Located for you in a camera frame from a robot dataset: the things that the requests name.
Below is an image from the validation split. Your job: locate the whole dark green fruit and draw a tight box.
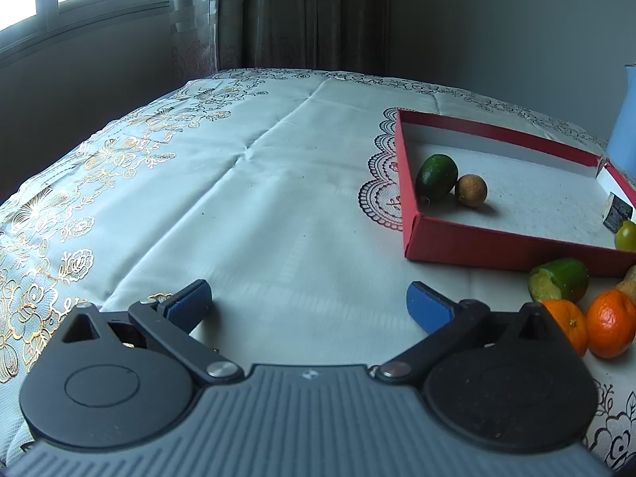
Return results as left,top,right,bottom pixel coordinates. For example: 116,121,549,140
415,154,459,204

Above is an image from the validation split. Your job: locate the green tomato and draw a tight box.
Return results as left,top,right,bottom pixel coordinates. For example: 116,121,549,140
614,219,636,252

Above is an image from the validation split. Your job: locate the small mandarin orange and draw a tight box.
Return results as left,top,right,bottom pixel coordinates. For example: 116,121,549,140
541,299,588,357

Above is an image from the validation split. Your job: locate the white floral lace tablecloth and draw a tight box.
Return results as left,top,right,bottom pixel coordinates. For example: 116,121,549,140
0,67,636,468

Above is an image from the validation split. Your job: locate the light blue electric kettle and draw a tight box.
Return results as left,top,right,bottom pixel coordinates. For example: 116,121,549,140
607,64,636,170

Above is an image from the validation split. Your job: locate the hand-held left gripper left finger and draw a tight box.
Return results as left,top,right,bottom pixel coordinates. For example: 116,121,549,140
60,279,245,384

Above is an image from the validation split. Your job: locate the small round brown longan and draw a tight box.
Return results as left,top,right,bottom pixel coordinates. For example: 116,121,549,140
454,174,489,208

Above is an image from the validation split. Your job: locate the large brown longan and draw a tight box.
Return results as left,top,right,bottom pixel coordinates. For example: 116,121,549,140
616,264,636,299

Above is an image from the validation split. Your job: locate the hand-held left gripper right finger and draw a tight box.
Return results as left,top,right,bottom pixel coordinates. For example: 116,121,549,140
372,281,572,384

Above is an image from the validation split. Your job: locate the large mandarin orange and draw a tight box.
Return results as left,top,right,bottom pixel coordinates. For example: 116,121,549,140
585,289,636,359

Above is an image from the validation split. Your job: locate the eggplant chunk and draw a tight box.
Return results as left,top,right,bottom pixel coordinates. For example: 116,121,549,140
603,193,634,232

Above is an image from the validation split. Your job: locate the cut green fruit piece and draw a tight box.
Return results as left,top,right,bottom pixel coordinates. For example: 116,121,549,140
527,257,590,305

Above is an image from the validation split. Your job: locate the red cardboard box tray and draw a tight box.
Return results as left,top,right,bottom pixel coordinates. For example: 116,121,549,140
395,108,636,278

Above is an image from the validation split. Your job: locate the brown patterned curtain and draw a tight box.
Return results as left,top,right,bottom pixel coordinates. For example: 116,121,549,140
169,0,391,78

